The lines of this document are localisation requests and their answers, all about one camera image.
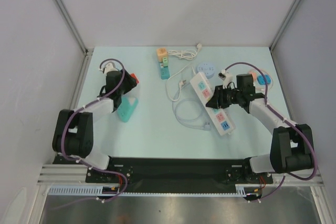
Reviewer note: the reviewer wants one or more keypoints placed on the red cube adapter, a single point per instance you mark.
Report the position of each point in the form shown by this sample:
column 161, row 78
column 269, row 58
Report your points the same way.
column 134, row 77

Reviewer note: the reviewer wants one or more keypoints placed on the light green small adapter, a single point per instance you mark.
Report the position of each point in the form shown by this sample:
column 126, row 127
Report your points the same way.
column 165, row 62

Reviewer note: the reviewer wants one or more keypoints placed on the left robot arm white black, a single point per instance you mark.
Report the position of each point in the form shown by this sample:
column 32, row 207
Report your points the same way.
column 74, row 132

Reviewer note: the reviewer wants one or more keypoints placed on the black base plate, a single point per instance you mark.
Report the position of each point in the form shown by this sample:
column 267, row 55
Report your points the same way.
column 178, row 176

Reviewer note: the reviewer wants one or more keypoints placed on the orange cube adapter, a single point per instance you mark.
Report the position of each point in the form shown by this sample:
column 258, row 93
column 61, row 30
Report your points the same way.
column 161, row 53

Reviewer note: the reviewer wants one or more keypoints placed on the teal small adapter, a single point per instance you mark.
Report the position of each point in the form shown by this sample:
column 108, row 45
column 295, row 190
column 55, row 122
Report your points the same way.
column 164, row 73

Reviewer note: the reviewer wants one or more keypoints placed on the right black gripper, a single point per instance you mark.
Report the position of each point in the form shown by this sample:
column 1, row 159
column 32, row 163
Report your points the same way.
column 221, row 98

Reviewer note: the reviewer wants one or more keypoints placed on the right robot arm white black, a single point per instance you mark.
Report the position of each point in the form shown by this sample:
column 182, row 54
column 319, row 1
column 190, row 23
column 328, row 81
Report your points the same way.
column 291, row 144

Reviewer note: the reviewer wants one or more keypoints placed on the pink small plug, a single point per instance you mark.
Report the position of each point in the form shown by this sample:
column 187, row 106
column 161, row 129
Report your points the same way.
column 253, row 73

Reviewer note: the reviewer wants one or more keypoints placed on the white power strip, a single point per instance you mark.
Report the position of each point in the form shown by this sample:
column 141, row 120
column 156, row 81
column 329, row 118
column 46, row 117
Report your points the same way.
column 218, row 117

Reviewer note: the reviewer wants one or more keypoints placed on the teal triangular power strip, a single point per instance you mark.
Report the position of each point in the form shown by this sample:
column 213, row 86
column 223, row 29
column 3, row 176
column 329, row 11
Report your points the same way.
column 126, row 108

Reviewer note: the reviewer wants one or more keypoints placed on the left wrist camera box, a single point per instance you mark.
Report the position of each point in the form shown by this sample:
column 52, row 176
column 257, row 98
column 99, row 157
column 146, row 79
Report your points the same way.
column 107, row 67

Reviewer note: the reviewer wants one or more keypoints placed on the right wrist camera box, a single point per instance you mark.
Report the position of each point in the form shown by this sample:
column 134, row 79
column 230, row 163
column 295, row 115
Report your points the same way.
column 226, row 77

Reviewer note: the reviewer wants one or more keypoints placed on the blue square adapter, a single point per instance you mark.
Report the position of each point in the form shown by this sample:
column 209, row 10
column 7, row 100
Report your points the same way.
column 262, row 80

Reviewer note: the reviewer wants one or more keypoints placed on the round light blue socket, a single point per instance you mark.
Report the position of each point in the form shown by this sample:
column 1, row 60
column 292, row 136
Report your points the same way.
column 186, row 106

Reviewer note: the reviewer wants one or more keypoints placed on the aluminium frame rail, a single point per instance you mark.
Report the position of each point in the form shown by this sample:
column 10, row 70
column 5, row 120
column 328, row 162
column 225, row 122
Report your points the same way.
column 72, row 27

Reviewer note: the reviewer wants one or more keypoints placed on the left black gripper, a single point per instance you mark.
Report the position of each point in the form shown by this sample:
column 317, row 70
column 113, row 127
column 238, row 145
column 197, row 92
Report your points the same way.
column 130, row 82

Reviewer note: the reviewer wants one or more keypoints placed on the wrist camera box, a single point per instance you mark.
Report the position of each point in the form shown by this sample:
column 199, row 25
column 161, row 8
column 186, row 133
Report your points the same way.
column 226, row 77
column 107, row 67

